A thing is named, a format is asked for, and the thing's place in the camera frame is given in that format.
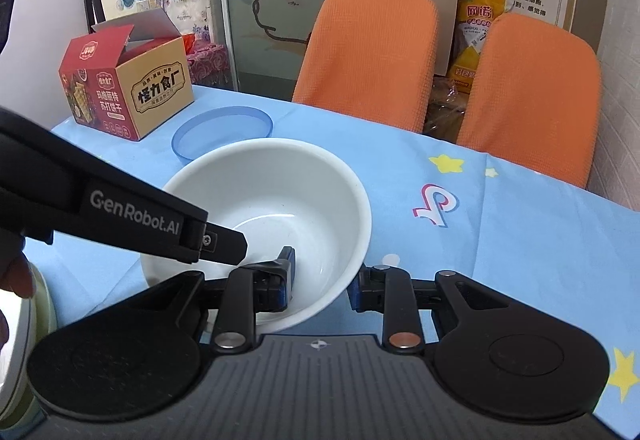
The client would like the white ribbed bowl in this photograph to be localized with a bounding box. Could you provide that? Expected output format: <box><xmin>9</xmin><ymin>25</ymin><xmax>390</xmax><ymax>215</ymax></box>
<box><xmin>164</xmin><ymin>137</ymin><xmax>372</xmax><ymax>334</ymax></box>

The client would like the person's left hand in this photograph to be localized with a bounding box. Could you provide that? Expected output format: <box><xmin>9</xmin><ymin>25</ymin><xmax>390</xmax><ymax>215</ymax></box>
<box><xmin>0</xmin><ymin>227</ymin><xmax>36</xmax><ymax>346</ymax></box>

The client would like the blue cartoon tablecloth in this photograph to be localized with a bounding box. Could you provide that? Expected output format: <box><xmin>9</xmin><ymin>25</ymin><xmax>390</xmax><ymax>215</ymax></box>
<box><xmin>56</xmin><ymin>86</ymin><xmax>639</xmax><ymax>438</ymax></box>

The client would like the white floral plate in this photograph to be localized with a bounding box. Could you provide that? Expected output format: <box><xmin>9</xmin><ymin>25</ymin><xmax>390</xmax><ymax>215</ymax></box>
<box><xmin>1</xmin><ymin>264</ymin><xmax>58</xmax><ymax>438</ymax></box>

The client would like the red cracker cardboard box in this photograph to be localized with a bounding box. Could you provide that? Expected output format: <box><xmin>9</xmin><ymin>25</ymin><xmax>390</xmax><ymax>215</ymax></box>
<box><xmin>58</xmin><ymin>8</ymin><xmax>194</xmax><ymax>142</ymax></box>

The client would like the blue translucent plastic bowl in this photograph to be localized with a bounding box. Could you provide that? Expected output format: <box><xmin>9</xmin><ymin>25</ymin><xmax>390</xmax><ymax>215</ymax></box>
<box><xmin>171</xmin><ymin>106</ymin><xmax>273</xmax><ymax>165</ymax></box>

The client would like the left orange chair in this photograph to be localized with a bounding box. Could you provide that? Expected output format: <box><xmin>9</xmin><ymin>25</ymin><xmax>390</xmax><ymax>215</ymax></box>
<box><xmin>292</xmin><ymin>0</ymin><xmax>436</xmax><ymax>133</ymax></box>

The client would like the orange chair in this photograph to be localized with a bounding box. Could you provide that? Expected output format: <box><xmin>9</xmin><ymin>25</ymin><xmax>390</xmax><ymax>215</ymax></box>
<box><xmin>292</xmin><ymin>0</ymin><xmax>436</xmax><ymax>133</ymax></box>
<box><xmin>457</xmin><ymin>13</ymin><xmax>601</xmax><ymax>189</ymax></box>

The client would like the right orange chair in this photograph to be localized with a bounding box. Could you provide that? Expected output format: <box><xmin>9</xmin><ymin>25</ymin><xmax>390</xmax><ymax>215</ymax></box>
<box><xmin>457</xmin><ymin>13</ymin><xmax>601</xmax><ymax>189</ymax></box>

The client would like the yellow snack bag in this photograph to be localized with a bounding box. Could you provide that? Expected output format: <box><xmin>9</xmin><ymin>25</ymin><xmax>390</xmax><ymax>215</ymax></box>
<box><xmin>447</xmin><ymin>0</ymin><xmax>509</xmax><ymax>94</ymax></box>

